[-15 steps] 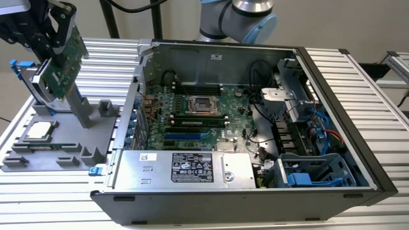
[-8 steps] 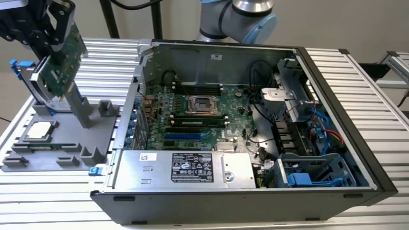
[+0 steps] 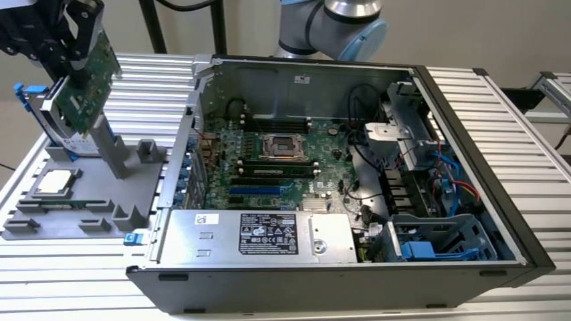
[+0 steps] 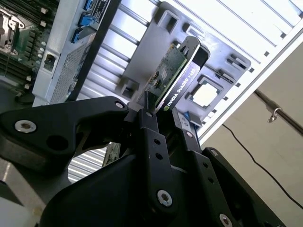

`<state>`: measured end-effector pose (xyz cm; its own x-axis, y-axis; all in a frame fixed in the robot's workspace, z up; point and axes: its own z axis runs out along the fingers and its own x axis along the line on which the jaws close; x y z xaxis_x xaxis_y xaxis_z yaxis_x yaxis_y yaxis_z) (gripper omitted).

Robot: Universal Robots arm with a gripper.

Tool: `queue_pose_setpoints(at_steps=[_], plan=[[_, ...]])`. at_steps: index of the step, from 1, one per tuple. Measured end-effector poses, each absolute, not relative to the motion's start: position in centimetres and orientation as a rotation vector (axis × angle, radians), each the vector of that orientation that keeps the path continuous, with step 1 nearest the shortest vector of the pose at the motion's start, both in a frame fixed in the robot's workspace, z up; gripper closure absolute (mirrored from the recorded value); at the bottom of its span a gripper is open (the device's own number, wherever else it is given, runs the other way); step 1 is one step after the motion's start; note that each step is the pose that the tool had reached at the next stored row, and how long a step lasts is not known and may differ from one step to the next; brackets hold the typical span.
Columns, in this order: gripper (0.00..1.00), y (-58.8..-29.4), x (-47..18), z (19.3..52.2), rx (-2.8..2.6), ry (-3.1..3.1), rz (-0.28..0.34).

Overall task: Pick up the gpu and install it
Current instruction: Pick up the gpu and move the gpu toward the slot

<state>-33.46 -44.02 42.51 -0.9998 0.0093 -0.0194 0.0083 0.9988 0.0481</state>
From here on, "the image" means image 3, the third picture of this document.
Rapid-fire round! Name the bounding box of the blue expansion slot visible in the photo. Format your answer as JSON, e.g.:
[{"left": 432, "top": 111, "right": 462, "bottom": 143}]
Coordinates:
[{"left": 227, "top": 186, "right": 286, "bottom": 197}]

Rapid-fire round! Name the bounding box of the aluminium side table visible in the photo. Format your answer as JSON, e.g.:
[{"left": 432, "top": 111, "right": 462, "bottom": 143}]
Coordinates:
[{"left": 524, "top": 71, "right": 571, "bottom": 158}]

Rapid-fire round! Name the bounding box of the black wire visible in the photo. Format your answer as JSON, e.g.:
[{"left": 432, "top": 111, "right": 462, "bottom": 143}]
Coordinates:
[{"left": 345, "top": 83, "right": 380, "bottom": 141}]

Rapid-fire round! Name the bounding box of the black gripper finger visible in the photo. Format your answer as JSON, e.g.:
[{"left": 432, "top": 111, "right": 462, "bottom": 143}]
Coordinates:
[
  {"left": 59, "top": 0, "right": 106, "bottom": 90},
  {"left": 0, "top": 19, "right": 67, "bottom": 68}
]

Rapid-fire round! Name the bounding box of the CPU socket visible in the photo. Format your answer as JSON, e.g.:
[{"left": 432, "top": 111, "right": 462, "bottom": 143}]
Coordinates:
[{"left": 257, "top": 132, "right": 309, "bottom": 158}]

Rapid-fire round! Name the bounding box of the grey metal drive cage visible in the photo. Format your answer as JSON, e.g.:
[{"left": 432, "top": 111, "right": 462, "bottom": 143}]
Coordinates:
[{"left": 378, "top": 81, "right": 448, "bottom": 172}]

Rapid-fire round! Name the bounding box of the blue wire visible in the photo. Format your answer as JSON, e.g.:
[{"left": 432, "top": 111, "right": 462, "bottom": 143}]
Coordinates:
[{"left": 430, "top": 150, "right": 462, "bottom": 220}]

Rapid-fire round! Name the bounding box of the grey parts rack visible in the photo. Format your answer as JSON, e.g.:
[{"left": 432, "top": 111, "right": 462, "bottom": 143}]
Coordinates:
[{"left": 0, "top": 115, "right": 167, "bottom": 242}]

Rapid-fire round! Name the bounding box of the graphics card with black shroud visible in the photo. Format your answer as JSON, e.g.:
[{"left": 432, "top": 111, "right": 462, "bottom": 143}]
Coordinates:
[{"left": 51, "top": 29, "right": 122, "bottom": 134}]

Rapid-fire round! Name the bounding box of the green motherboard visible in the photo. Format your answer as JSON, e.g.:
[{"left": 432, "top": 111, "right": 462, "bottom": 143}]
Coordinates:
[{"left": 202, "top": 115, "right": 384, "bottom": 232}]

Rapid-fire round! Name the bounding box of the silver CPU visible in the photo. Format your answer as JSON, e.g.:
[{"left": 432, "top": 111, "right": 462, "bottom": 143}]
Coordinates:
[{"left": 33, "top": 169, "right": 74, "bottom": 195}]

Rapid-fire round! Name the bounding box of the black expansion slot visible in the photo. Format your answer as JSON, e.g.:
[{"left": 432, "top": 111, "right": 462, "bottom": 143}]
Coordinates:
[{"left": 230, "top": 177, "right": 286, "bottom": 187}]

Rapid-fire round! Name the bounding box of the blue disk carrier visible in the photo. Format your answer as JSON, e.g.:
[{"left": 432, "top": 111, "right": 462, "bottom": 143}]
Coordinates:
[{"left": 400, "top": 241, "right": 496, "bottom": 262}]

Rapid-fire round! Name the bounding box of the black disk bay rack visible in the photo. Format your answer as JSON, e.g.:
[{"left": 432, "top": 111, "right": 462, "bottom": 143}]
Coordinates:
[{"left": 378, "top": 167, "right": 442, "bottom": 217}]

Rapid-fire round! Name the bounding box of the RAM stick with white label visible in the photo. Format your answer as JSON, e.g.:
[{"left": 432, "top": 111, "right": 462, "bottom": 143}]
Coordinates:
[{"left": 242, "top": 167, "right": 313, "bottom": 177}]

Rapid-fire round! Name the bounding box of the silver power supply unit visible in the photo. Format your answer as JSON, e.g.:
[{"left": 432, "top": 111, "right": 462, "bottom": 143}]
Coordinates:
[{"left": 157, "top": 209, "right": 360, "bottom": 265}]

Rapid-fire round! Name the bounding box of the black stand pole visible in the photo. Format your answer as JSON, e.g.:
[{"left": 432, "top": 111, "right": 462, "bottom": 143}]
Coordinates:
[
  {"left": 137, "top": 0, "right": 167, "bottom": 54},
  {"left": 207, "top": 0, "right": 229, "bottom": 57}
]

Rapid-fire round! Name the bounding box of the hard disk in blue carrier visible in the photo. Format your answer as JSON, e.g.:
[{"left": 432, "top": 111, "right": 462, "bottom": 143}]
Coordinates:
[{"left": 11, "top": 82, "right": 101, "bottom": 161}]

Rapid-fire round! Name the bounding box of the small silver heatsink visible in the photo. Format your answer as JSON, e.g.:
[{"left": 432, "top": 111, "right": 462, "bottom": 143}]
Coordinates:
[{"left": 302, "top": 197, "right": 332, "bottom": 213}]

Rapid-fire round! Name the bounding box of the grey plastic disk bay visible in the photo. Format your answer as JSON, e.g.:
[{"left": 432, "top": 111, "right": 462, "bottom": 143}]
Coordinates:
[{"left": 372, "top": 213, "right": 498, "bottom": 263}]

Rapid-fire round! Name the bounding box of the silver metal bracket plate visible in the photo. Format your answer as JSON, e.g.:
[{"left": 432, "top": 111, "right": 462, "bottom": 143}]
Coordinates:
[{"left": 362, "top": 122, "right": 412, "bottom": 143}]

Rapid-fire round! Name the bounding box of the open black PC case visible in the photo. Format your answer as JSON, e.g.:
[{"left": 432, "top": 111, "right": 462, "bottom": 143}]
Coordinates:
[{"left": 125, "top": 53, "right": 557, "bottom": 316}]

